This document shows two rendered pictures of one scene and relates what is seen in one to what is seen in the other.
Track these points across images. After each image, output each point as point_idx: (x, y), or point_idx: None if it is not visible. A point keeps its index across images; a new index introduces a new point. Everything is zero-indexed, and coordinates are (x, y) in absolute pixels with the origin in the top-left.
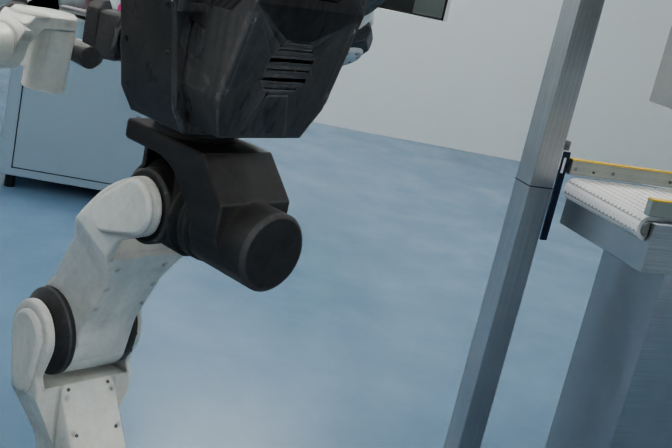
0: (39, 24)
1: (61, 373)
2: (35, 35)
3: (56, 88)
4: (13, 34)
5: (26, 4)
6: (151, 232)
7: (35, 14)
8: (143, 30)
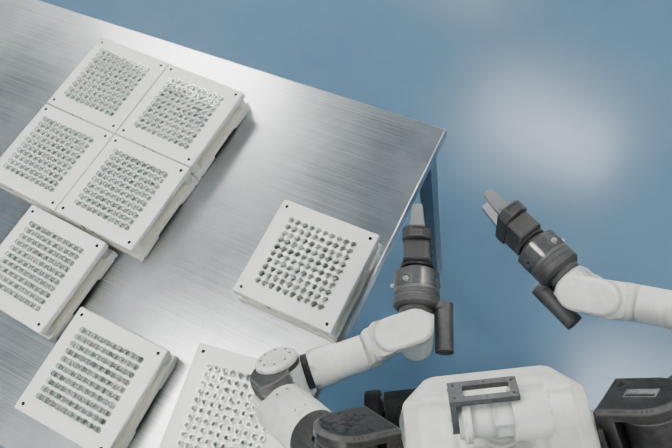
0: (389, 355)
1: None
2: (387, 358)
3: (419, 359)
4: (368, 361)
5: (423, 253)
6: None
7: (385, 350)
8: None
